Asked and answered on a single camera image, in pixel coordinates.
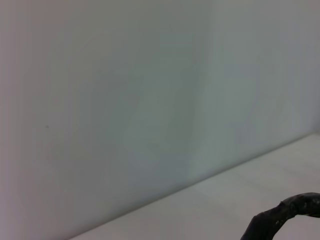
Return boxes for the black round teapot with handle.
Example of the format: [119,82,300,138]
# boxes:
[239,191,320,240]

